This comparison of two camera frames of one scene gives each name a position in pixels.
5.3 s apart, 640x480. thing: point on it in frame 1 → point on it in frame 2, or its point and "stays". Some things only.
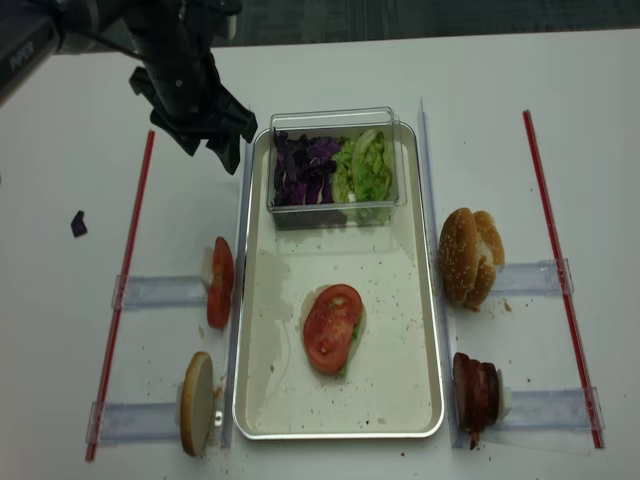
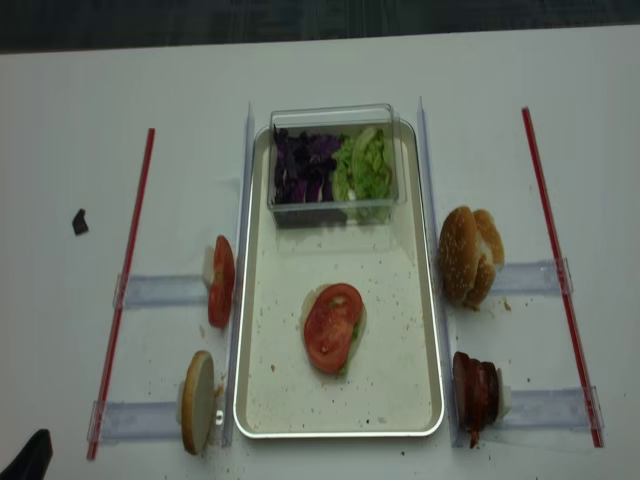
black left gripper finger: x=228 y=150 → x=32 y=462
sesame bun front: x=458 y=253 stays
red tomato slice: x=328 y=325 stays
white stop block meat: x=505 y=397 stays
